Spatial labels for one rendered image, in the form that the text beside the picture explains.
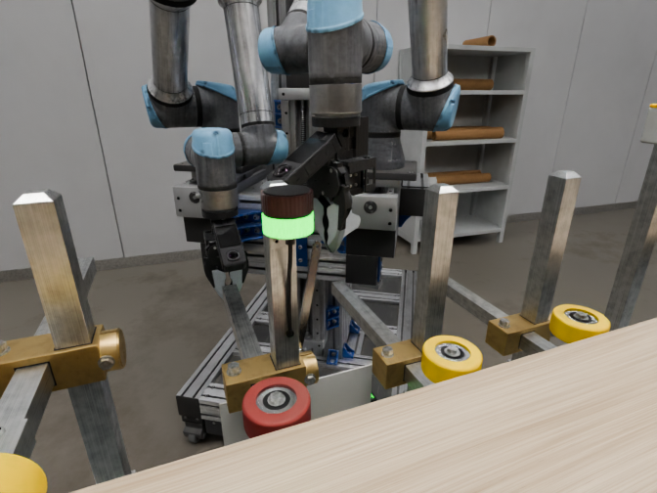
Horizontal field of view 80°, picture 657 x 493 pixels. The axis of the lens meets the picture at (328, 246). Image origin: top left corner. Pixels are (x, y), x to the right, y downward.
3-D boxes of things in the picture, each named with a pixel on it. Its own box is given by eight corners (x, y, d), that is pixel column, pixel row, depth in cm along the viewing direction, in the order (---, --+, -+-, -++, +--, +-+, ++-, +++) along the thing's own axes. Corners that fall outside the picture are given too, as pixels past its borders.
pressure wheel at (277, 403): (243, 451, 52) (236, 381, 48) (300, 433, 55) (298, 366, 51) (255, 507, 45) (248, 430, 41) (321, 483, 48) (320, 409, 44)
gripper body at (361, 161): (376, 195, 63) (378, 114, 58) (336, 205, 57) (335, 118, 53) (343, 187, 68) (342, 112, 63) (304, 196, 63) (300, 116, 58)
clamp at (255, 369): (224, 390, 60) (220, 363, 58) (309, 370, 64) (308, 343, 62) (229, 418, 55) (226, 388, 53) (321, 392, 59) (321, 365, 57)
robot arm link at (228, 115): (244, 128, 120) (241, 80, 115) (199, 130, 114) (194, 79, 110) (234, 125, 130) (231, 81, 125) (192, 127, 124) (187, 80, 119)
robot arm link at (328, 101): (333, 84, 51) (295, 85, 57) (334, 120, 53) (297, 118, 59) (372, 83, 56) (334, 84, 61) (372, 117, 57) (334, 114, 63)
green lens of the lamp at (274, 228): (257, 225, 48) (256, 207, 47) (304, 220, 50) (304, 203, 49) (269, 242, 43) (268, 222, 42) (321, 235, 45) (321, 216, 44)
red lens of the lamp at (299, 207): (256, 205, 47) (255, 187, 46) (304, 201, 49) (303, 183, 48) (268, 219, 42) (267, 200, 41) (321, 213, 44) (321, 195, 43)
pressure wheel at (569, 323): (543, 381, 65) (557, 321, 61) (537, 353, 72) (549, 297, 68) (598, 393, 62) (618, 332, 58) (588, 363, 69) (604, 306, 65)
